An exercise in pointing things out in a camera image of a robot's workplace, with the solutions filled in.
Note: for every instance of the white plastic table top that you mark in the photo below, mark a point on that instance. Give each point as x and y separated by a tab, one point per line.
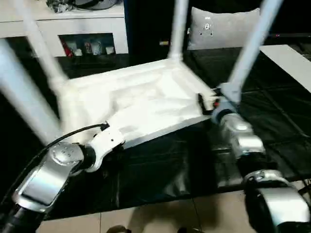
136	97

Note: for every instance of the white plastic table leg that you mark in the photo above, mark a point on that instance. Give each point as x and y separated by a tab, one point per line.
179	29
39	43
252	48
24	97

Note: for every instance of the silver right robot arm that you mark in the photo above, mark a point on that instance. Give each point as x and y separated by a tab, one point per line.
252	160

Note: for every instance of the black work mat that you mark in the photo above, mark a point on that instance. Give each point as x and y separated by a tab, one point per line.
165	170

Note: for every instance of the black cabinet with gold label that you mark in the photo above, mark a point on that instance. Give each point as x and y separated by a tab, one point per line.
150	24

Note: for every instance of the dark grey helmet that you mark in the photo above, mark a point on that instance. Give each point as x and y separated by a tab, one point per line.
97	3

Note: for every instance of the white cabinet with glass doors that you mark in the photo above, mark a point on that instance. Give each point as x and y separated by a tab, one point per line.
73	26

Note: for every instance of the dark clutter pile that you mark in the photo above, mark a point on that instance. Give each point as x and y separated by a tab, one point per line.
59	6

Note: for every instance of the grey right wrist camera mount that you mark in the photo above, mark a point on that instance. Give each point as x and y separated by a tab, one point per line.
226	94

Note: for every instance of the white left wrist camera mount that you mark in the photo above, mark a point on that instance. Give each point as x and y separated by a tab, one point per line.
107	141

